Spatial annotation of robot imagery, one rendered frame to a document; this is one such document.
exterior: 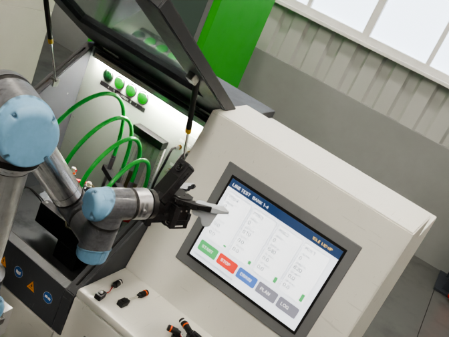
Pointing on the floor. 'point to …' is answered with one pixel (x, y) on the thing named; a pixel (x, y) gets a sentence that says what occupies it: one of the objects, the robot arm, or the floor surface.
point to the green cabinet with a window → (226, 31)
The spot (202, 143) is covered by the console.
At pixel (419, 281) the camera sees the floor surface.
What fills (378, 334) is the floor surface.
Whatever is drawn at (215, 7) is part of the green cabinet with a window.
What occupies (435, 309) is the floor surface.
